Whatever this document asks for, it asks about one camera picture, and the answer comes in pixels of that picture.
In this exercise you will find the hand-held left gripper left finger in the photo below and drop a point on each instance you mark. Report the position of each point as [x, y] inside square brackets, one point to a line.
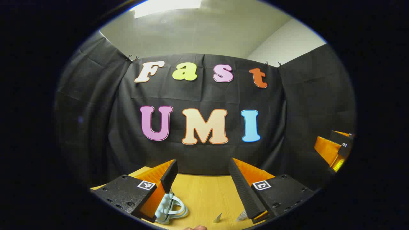
[169, 177]

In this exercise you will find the black backdrop cloth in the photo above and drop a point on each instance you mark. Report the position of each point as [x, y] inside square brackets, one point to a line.
[198, 95]

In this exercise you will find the large white green tube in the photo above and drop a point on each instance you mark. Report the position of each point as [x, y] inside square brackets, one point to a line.
[242, 216]

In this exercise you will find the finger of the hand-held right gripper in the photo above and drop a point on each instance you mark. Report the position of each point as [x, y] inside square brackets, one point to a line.
[345, 134]
[327, 150]

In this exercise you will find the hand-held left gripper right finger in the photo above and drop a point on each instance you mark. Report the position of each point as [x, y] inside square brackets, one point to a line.
[241, 188]

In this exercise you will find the small green tube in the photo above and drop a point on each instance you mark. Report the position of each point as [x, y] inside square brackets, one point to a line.
[218, 218]

